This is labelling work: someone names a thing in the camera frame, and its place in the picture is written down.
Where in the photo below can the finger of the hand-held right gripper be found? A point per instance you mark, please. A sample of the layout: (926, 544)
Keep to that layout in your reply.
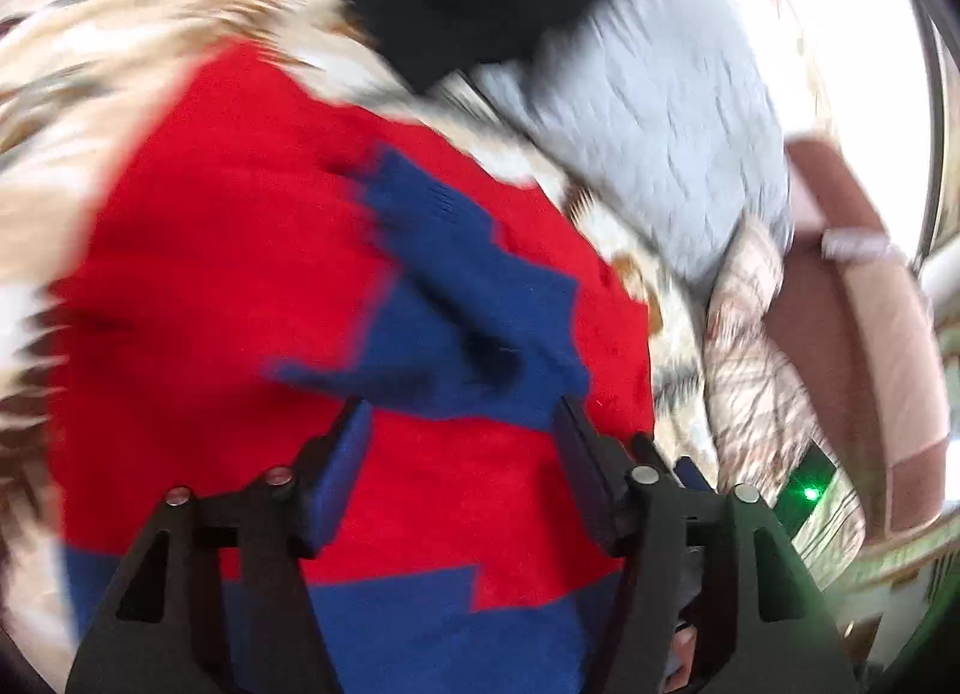
(686, 473)

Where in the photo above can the striped beige quilt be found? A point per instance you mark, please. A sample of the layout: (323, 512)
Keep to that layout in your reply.
(757, 371)

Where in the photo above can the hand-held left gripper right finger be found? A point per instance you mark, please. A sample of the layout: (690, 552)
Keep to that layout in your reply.
(589, 476)

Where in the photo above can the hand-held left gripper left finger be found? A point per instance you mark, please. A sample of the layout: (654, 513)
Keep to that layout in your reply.
(341, 473)

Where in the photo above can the grey quilted pillow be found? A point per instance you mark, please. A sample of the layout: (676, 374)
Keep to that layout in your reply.
(675, 116)

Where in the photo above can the red and blue sweater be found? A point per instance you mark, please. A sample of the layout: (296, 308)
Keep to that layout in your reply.
(225, 274)

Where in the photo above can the beige leaf print blanket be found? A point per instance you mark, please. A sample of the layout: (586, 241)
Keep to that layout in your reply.
(90, 63)

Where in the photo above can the white cloth piece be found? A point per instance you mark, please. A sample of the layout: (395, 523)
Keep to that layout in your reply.
(859, 245)

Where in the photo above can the brown padded headboard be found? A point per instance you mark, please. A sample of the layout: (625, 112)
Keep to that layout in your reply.
(847, 334)

